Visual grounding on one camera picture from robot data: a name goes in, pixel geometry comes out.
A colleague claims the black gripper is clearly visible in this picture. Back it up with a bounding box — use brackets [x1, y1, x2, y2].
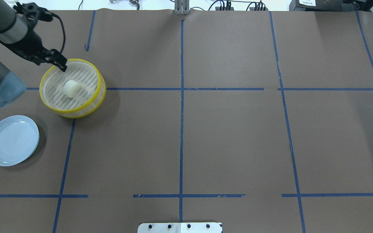
[10, 29, 68, 72]

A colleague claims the white steamed bun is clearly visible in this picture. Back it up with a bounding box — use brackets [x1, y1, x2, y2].
[63, 80, 81, 98]

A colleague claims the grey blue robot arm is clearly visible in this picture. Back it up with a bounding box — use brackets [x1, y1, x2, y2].
[0, 0, 67, 108]

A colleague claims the yellow round steamer basket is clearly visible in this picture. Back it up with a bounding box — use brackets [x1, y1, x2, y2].
[40, 59, 107, 118]

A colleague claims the light blue plate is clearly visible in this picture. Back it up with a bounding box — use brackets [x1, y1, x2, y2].
[0, 115, 40, 167]

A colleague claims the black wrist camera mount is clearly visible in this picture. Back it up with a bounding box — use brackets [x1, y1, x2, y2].
[12, 2, 61, 25]

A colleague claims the aluminium frame post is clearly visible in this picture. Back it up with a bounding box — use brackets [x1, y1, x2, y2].
[172, 0, 190, 15]

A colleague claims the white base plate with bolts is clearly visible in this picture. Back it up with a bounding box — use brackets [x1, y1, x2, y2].
[137, 222, 223, 233]

